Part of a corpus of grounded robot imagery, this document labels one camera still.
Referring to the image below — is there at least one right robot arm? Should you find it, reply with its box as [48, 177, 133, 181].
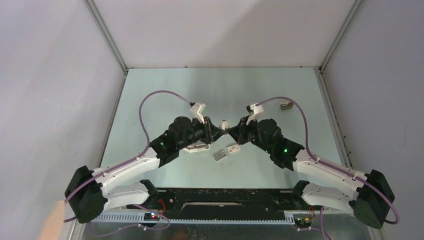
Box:
[228, 117, 395, 229]

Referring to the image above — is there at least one small beige brown stapler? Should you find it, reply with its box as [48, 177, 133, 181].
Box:
[279, 101, 294, 111]

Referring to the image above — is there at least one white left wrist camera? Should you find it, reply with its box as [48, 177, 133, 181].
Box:
[189, 102, 206, 124]

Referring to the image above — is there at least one grey cable duct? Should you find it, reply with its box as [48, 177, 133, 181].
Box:
[92, 211, 295, 225]

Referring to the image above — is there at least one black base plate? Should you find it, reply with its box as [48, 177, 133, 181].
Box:
[141, 188, 321, 219]

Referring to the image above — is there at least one white stapler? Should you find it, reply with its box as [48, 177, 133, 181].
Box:
[183, 143, 210, 153]

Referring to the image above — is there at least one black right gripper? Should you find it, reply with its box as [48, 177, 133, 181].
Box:
[227, 115, 273, 155]

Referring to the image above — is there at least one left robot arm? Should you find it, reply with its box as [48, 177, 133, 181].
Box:
[64, 116, 230, 224]

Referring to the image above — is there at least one staple tray with staples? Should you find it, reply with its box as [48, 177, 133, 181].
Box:
[213, 150, 228, 162]

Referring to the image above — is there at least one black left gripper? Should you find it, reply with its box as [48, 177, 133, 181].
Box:
[177, 114, 225, 150]

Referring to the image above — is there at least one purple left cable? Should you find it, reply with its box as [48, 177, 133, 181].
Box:
[63, 90, 193, 223]

